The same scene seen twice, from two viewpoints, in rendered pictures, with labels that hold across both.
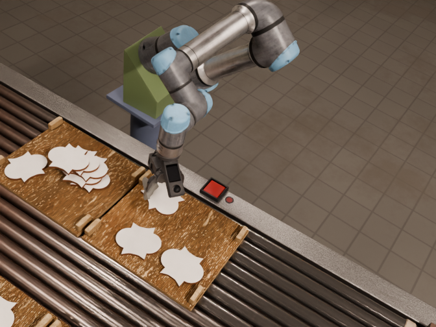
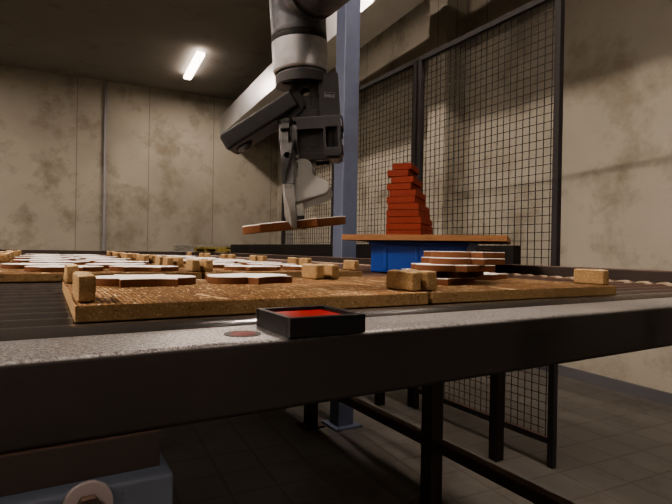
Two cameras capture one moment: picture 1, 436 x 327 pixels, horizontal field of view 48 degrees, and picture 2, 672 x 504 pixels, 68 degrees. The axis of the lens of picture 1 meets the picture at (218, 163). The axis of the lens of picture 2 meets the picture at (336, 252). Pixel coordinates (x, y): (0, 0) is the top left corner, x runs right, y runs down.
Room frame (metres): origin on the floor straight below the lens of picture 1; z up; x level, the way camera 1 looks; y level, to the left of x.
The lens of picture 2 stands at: (1.44, -0.36, 0.99)
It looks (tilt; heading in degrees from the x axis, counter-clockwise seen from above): 0 degrees down; 127
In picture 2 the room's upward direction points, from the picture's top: 1 degrees clockwise
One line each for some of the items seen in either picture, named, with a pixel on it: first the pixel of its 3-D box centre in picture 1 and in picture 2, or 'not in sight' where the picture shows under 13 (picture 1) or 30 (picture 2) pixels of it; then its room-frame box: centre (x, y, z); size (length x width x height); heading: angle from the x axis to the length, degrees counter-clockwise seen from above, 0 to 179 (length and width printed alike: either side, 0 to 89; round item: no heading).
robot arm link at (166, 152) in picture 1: (169, 145); (300, 62); (0.99, 0.15, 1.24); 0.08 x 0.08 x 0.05
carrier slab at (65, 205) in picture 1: (69, 172); (456, 285); (1.07, 0.50, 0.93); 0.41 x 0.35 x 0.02; 66
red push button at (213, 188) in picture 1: (214, 189); (309, 321); (1.14, -0.01, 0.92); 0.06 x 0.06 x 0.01; 68
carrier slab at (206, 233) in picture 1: (168, 234); (233, 291); (0.91, 0.11, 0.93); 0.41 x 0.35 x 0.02; 67
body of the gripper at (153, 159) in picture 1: (165, 161); (309, 121); (1.00, 0.16, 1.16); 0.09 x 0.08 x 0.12; 35
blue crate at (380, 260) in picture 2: not in sight; (425, 257); (0.68, 1.16, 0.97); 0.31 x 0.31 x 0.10; 16
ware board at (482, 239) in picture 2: not in sight; (433, 239); (0.68, 1.23, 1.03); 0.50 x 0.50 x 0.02; 16
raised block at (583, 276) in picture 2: (55, 122); (590, 276); (1.27, 0.62, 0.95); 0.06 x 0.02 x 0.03; 156
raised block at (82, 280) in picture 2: (241, 234); (83, 286); (0.96, -0.12, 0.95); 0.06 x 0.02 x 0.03; 157
